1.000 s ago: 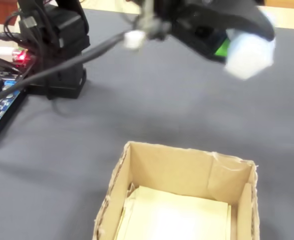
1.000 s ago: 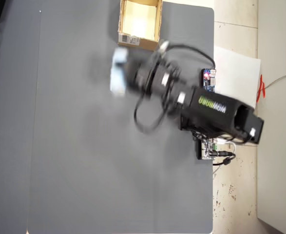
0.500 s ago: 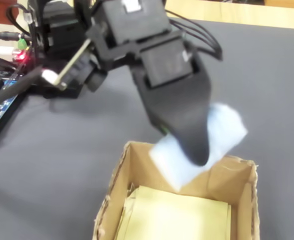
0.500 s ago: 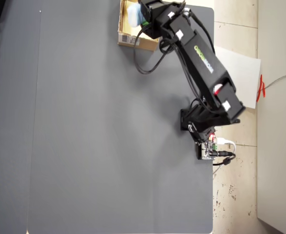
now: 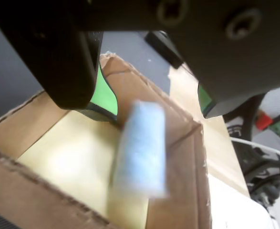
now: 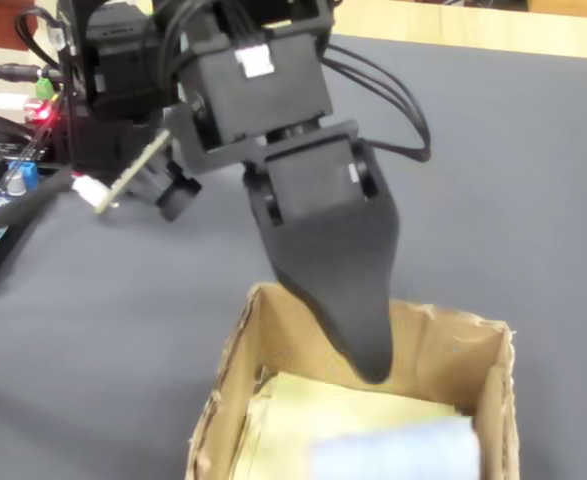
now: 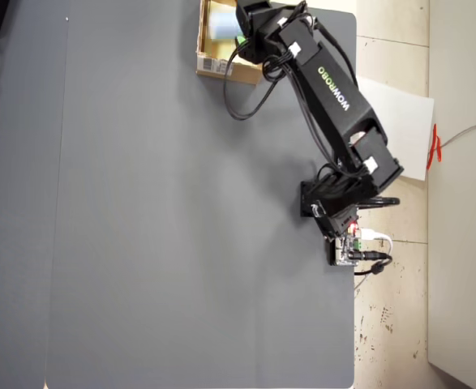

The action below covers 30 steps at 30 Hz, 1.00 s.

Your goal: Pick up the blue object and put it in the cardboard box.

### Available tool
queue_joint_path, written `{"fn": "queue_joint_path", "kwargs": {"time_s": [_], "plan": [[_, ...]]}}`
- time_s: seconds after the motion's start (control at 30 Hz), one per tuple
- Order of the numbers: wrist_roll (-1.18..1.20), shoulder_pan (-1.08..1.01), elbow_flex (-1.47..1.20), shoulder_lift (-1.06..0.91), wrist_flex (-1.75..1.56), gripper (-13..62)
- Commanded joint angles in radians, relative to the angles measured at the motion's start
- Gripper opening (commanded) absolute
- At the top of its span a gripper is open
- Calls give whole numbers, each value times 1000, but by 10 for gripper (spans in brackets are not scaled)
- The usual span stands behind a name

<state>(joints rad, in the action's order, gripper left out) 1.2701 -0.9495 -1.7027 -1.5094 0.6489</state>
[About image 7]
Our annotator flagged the light blue block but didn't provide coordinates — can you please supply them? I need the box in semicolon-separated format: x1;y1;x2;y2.
210;11;243;41

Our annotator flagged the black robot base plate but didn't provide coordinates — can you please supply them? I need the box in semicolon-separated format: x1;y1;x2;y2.
299;177;362;222

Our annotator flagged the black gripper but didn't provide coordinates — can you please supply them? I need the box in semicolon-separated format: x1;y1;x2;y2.
234;0;289;65

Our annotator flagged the blue controller circuit board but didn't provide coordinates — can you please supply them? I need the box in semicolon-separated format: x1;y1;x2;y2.
327;220;365;268

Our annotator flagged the thick black camera cable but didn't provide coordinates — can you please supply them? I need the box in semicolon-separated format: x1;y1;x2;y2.
222;38;281;122

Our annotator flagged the black power cable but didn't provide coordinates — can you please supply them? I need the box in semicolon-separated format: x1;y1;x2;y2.
353;250;395;277

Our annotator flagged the dark grey side mat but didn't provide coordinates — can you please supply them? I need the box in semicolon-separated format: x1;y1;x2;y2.
0;0;69;389

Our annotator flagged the white USB cable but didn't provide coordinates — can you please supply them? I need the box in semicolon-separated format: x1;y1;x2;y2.
361;229;396;255

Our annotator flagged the white paper sheet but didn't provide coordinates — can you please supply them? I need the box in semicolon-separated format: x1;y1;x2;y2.
354;75;436;182

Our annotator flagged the large grey table mat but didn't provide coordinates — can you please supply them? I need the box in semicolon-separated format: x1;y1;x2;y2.
44;0;359;389

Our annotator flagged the thin grey cable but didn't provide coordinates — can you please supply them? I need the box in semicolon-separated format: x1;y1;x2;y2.
439;120;476;150

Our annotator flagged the open cardboard box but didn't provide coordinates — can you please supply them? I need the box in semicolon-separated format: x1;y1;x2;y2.
195;0;265;86

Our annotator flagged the small red paper decoration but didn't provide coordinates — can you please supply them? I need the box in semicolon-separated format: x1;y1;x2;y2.
425;123;444;175

